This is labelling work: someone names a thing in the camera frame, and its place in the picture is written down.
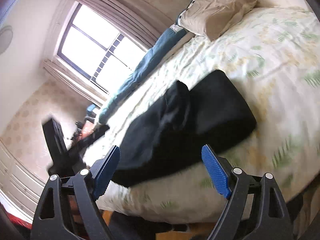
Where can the red printed box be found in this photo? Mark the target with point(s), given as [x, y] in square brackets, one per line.
[85, 130]

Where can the teal quilt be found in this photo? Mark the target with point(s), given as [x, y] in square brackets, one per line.
[150, 60]

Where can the black pants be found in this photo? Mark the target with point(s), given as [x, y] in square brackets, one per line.
[200, 110]

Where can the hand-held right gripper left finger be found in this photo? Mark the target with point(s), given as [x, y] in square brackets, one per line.
[106, 170]

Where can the blue box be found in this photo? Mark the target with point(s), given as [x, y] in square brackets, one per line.
[91, 108]

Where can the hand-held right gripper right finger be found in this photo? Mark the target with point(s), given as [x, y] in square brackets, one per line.
[215, 172]

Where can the beige pillow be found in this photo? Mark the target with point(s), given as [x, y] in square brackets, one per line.
[215, 12]

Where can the red cloth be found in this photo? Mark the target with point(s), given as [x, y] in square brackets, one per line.
[15, 222]

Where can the round ceiling lamp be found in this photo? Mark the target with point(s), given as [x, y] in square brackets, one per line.
[5, 38]

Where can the white dotted pillow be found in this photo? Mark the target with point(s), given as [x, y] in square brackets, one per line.
[191, 3]

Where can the beige curtain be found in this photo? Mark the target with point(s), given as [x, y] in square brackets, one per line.
[75, 78]
[120, 10]

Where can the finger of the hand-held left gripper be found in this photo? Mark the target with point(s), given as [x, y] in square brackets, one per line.
[97, 133]

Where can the floral bed sheet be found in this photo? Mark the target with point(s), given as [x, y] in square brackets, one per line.
[262, 55]

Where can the window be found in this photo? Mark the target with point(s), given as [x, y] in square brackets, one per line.
[82, 42]

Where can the white wardrobe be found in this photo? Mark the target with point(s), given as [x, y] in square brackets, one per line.
[17, 177]

